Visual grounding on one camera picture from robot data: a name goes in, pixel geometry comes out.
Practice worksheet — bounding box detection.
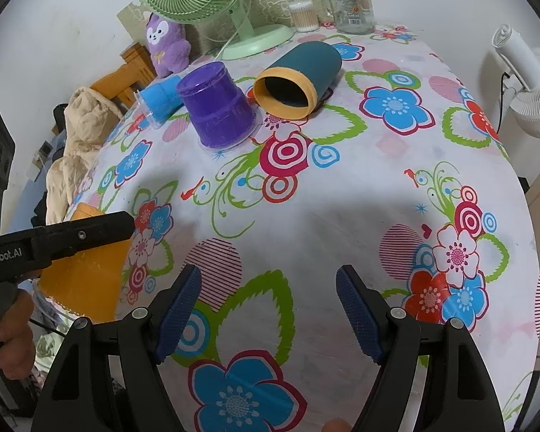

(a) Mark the purple plush toy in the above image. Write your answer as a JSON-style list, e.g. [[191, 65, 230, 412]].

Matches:
[[146, 13, 191, 78]]

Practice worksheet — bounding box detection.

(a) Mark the white floor fan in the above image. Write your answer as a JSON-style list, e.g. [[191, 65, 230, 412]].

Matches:
[[492, 23, 540, 139]]

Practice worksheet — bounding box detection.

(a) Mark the orange plastic cup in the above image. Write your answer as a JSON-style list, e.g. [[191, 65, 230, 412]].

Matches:
[[35, 203, 134, 323]]

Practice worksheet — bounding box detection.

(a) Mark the wooden chair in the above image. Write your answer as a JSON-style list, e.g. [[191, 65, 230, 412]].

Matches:
[[85, 42, 157, 114]]

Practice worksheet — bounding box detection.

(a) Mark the beige puffer jacket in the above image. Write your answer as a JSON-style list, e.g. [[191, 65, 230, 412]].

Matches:
[[45, 87, 123, 224]]

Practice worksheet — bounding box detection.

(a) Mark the teal cup with yellow rim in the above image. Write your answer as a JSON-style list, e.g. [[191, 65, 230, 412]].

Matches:
[[252, 41, 342, 121]]

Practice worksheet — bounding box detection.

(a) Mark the person's left hand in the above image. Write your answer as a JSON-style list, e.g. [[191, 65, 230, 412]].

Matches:
[[0, 290, 36, 380]]

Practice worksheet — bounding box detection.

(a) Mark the floral tablecloth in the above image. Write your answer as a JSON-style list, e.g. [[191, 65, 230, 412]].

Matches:
[[73, 26, 540, 431]]

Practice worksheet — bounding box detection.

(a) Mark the purple plastic cup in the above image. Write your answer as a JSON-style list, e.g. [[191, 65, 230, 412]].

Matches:
[[176, 62, 257, 149]]

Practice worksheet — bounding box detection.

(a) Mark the blue plastic cup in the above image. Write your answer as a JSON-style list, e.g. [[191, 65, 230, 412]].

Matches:
[[136, 75, 183, 129]]

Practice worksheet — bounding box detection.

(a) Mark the cotton swab container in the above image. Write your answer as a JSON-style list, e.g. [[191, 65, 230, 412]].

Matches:
[[289, 0, 320, 33]]

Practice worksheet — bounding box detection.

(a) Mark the glass mason jar mug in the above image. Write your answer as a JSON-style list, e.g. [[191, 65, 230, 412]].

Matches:
[[322, 0, 375, 35]]

